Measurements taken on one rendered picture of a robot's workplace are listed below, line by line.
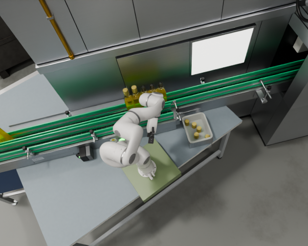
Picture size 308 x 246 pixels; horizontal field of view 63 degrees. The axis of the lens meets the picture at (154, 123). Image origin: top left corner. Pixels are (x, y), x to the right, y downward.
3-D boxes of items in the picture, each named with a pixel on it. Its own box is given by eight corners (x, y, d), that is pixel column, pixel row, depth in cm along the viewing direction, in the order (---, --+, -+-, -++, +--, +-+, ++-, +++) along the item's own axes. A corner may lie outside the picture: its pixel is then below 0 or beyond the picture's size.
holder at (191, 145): (200, 112, 197) (201, 106, 190) (212, 142, 183) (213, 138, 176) (179, 117, 196) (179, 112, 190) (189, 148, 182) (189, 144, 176)
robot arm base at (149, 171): (162, 174, 168) (159, 167, 154) (146, 184, 166) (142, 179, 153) (150, 155, 175) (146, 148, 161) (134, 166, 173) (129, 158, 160)
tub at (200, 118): (203, 117, 194) (203, 111, 186) (212, 142, 182) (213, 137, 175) (181, 122, 193) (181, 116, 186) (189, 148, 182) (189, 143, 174)
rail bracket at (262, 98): (257, 93, 195) (265, 74, 176) (267, 111, 187) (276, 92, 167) (252, 94, 195) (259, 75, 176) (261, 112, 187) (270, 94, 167)
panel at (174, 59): (244, 60, 188) (254, 22, 159) (245, 63, 187) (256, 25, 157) (126, 89, 187) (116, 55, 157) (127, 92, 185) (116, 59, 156)
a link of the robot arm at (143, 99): (153, 96, 132) (138, 92, 136) (150, 115, 135) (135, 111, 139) (165, 93, 145) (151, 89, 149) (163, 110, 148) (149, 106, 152)
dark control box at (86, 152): (93, 150, 190) (89, 145, 183) (94, 159, 186) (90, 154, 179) (82, 152, 190) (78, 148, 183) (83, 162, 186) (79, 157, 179)
